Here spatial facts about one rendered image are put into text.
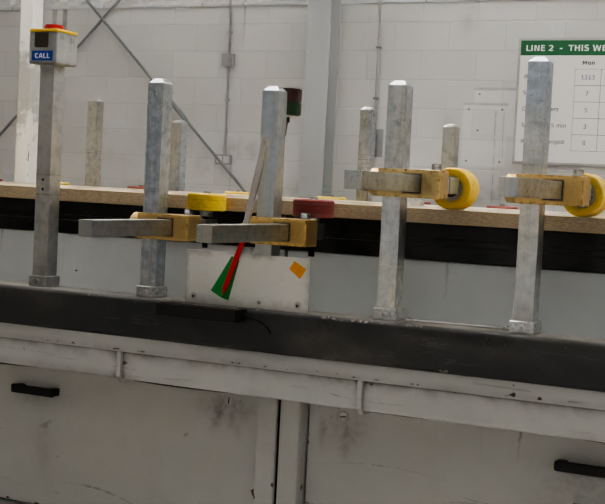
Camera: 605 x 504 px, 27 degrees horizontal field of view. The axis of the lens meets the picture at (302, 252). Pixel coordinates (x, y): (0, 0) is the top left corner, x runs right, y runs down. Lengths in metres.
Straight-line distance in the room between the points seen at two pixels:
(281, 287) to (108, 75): 9.02
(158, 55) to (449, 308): 8.71
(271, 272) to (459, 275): 0.37
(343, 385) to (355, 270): 0.28
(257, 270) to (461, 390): 0.44
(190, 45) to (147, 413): 8.20
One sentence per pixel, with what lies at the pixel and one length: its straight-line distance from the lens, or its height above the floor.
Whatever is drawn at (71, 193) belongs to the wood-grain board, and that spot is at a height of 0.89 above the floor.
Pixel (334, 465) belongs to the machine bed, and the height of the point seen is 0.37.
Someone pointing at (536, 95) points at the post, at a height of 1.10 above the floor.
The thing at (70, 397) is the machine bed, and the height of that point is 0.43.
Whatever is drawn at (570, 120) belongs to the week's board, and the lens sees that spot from 9.50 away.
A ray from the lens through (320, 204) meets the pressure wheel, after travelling 2.38.
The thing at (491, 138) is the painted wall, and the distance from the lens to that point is 9.67.
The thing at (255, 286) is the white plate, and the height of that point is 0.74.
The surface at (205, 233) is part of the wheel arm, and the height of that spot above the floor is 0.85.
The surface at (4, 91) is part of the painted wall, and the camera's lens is 11.93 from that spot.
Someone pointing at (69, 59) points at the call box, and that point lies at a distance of 2.61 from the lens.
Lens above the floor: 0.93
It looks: 3 degrees down
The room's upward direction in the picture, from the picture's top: 3 degrees clockwise
